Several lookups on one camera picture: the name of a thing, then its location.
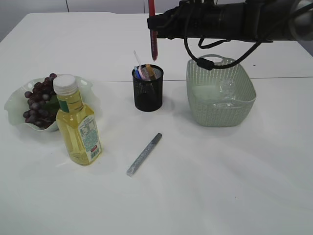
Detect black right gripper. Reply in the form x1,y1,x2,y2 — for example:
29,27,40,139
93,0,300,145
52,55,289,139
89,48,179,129
147,0,220,39

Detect red glitter pen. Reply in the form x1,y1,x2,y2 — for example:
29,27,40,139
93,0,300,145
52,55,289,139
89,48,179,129
148,0,158,61

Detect clear plastic ruler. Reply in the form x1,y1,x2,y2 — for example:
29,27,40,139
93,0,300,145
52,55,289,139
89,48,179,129
133,50,143,69

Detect gold glitter pen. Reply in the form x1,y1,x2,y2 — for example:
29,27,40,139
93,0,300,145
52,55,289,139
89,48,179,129
145,64,156,80

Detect pink scissors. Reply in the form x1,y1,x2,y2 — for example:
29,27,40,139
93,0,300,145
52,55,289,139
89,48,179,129
137,66,147,81

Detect blue scissors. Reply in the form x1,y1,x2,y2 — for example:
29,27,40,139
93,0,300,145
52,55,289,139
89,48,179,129
134,66,143,80

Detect clear plastic sheet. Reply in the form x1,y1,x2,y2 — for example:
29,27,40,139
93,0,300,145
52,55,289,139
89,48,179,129
213,79,240,108

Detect yellow oil bottle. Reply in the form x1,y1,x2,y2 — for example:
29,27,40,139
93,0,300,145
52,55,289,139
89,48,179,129
53,75,102,165

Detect silver glitter pen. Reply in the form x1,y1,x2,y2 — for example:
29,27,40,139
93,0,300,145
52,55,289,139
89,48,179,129
126,133,162,177

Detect purple artificial grape bunch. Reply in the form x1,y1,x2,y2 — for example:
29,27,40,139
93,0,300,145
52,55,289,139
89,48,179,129
23,73,60,130

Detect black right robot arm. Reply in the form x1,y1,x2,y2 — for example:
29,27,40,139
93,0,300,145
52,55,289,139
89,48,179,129
147,0,312,42

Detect black mesh pen holder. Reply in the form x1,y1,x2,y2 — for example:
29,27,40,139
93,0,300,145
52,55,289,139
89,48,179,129
132,65,164,112

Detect green plastic basket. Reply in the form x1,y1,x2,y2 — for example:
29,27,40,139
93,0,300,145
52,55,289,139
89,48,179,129
186,59,256,127

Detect green wavy glass plate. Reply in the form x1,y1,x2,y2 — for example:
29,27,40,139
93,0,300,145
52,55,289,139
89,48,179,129
4,76,99,132

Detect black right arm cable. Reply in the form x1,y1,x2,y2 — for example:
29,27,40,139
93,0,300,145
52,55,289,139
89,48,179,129
183,0,313,71

